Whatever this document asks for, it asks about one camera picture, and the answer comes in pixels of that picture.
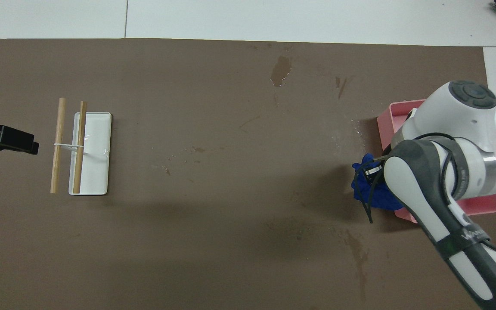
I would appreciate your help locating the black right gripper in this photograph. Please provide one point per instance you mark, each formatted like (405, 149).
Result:
(373, 171)

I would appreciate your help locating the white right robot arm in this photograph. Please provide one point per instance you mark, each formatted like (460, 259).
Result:
(454, 120)

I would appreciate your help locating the pink plastic bin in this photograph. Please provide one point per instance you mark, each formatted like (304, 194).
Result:
(396, 118)

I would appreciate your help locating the blue towel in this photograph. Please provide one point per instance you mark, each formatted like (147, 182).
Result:
(383, 198)

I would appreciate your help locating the wooden dowel rod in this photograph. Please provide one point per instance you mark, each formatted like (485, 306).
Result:
(60, 125)
(81, 129)

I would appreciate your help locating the brown table mat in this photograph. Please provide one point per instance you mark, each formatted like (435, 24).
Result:
(230, 137)

